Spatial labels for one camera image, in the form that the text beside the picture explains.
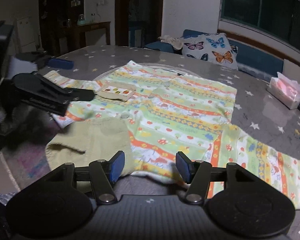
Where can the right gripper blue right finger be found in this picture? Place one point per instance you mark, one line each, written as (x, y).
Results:
(195, 173)

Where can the dark wall shelf unit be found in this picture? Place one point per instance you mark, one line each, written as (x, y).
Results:
(55, 18)

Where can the grey sofa cushion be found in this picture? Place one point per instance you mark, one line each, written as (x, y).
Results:
(291, 70)

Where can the dark wooden side table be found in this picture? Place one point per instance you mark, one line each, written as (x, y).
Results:
(80, 33)

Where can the dark window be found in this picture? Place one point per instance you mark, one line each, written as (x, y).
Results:
(278, 18)

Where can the blue corner sofa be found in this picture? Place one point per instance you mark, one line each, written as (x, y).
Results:
(250, 60)

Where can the butterfly print pillow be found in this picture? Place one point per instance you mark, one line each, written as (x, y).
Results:
(214, 48)

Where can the pink tissue box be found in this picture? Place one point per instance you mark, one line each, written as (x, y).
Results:
(285, 90)

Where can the colourful patterned children's shirt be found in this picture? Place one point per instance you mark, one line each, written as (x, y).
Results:
(166, 113)

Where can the crumpled beige cloth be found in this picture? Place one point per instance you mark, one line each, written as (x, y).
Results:
(176, 43)

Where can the white refrigerator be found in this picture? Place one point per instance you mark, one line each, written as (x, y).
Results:
(25, 33)

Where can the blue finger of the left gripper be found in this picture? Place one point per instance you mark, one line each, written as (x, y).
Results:
(60, 63)

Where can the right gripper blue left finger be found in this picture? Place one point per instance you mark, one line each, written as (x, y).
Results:
(103, 175)

